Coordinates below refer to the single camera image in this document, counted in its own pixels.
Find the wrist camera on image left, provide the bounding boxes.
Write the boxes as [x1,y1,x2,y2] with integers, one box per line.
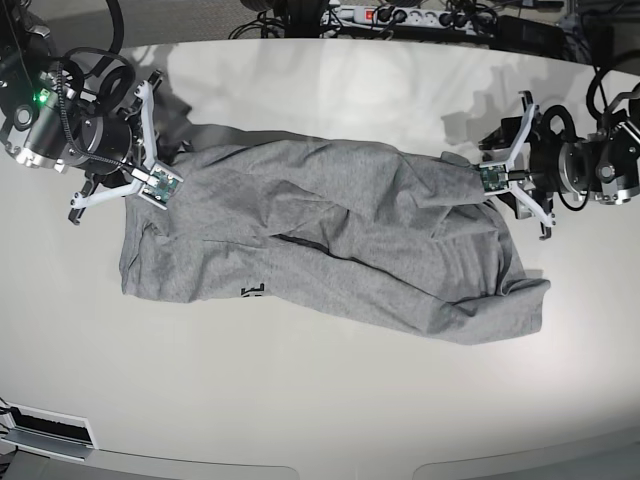
[138,163,183,210]

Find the black power adapter box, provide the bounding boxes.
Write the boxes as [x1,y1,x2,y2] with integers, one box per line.
[494,15,566,59]

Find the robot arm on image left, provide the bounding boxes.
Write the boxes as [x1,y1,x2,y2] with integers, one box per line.
[1,1,182,224]

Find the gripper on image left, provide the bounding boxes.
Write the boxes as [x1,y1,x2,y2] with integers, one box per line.
[51,47,168,225]

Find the grey t-shirt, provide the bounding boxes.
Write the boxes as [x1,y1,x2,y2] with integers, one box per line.
[119,140,550,345]

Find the table cable grommet box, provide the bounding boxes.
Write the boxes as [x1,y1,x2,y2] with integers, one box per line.
[1,401,99,462]

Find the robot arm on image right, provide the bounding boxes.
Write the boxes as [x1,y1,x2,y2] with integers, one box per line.
[478,50,639,240]

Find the white power strip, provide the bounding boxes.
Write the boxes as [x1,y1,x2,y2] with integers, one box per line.
[321,4,477,35]

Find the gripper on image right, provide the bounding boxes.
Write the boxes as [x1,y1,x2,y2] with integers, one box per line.
[479,90,599,240]

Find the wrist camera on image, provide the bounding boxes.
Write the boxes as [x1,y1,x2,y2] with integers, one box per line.
[479,162,509,195]
[138,163,183,210]

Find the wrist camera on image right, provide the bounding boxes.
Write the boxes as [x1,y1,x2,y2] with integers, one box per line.
[479,162,509,195]

